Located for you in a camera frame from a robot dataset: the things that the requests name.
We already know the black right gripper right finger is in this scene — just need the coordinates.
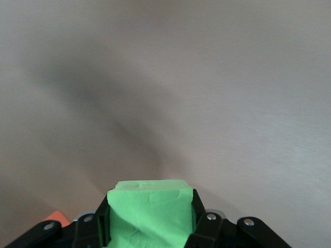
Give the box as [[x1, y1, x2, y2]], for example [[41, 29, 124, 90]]
[[184, 189, 292, 248]]

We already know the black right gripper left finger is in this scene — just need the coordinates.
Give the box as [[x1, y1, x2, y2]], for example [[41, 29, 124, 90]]
[[4, 196, 111, 248]]

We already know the green foam cube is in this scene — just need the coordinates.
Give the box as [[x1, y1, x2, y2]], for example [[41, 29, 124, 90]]
[[106, 179, 194, 248]]

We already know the brown table cover sheet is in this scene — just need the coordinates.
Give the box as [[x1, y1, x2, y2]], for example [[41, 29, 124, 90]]
[[0, 0, 331, 248]]

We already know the orange foam cube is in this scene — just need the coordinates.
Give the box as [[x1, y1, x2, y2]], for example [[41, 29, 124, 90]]
[[42, 210, 71, 228]]

